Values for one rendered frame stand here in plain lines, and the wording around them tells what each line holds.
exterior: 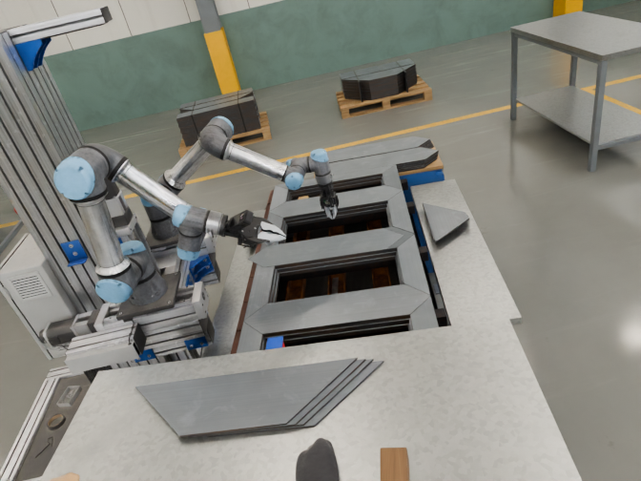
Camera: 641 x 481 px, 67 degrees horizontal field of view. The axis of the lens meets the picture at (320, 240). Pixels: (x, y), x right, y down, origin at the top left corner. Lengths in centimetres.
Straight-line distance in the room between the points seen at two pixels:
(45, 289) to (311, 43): 745
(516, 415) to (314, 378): 52
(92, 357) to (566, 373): 221
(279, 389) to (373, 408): 26
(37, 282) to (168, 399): 93
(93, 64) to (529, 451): 898
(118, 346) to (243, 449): 84
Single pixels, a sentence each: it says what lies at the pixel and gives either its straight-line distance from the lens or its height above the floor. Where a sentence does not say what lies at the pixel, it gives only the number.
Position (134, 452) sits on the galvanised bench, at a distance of 148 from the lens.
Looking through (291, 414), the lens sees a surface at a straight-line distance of 133.
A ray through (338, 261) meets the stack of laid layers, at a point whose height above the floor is 84.
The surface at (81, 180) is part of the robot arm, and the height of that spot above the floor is 162.
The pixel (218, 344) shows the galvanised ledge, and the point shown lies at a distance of 223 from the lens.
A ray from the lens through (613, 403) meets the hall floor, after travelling 276.
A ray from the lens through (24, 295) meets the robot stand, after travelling 231.
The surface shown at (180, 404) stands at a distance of 149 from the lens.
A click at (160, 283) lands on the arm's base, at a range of 200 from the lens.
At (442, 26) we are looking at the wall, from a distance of 953.
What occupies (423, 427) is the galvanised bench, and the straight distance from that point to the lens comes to 128.
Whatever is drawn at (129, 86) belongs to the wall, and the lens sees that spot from 943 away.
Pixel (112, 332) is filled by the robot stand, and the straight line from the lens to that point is 211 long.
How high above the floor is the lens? 209
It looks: 32 degrees down
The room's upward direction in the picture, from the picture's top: 13 degrees counter-clockwise
